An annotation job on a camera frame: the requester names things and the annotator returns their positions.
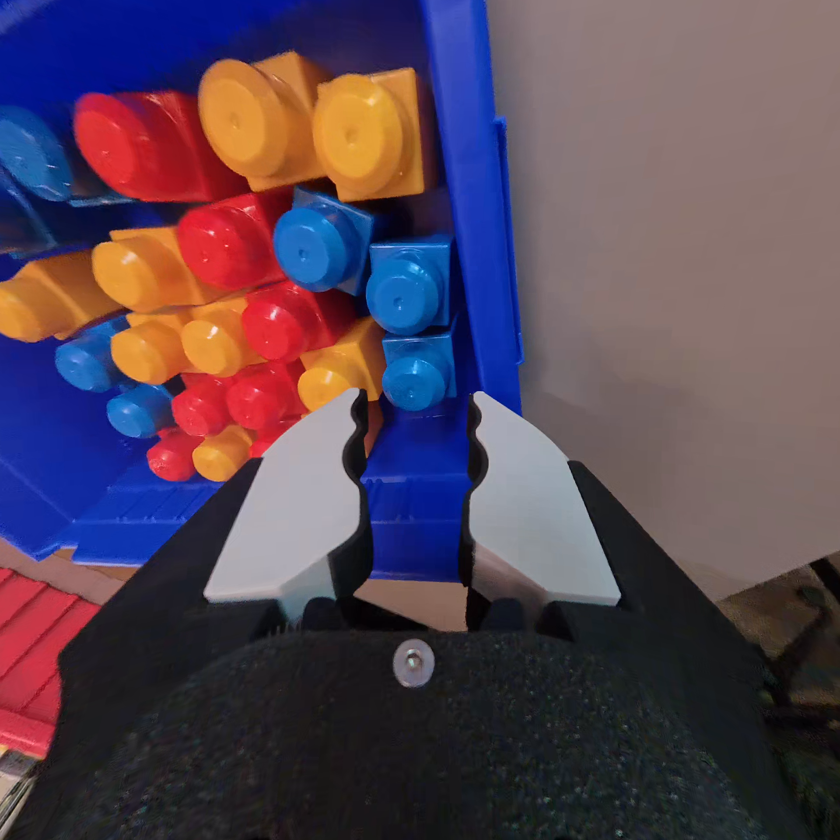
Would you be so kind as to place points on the pile of blocks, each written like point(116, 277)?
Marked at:
point(262, 229)

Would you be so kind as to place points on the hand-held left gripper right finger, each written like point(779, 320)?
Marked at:
point(538, 525)

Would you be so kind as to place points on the red plastic bin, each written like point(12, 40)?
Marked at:
point(33, 643)

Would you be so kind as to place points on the blue plastic bin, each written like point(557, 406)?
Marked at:
point(479, 197)

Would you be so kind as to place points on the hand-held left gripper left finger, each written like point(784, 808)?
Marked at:
point(289, 518)

